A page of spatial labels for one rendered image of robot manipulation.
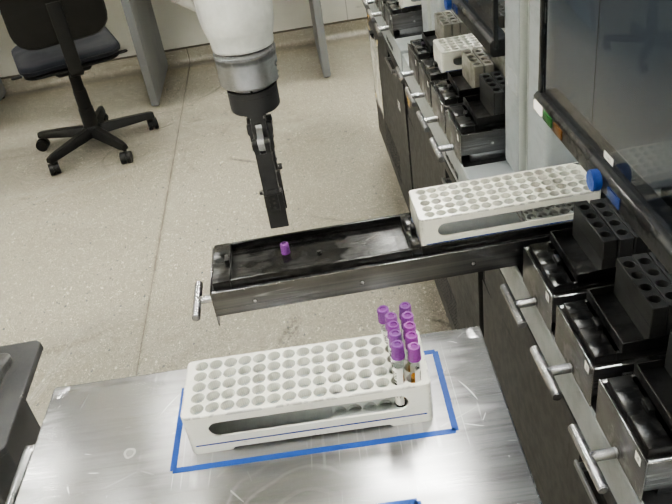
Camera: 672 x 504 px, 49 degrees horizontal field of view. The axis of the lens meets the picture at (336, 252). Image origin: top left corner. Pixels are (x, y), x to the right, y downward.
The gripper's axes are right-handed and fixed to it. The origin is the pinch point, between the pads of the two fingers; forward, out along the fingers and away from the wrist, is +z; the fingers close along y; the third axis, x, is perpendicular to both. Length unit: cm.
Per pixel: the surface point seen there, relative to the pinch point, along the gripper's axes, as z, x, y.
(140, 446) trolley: 8.5, 20.1, -40.2
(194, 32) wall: 73, 50, 348
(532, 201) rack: 4.1, -40.5, -6.8
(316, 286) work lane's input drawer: 12.1, -4.2, -8.6
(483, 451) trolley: 9, -21, -50
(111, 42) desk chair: 38, 73, 233
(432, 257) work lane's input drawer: 10.3, -23.5, -8.6
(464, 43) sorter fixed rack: 4, -48, 68
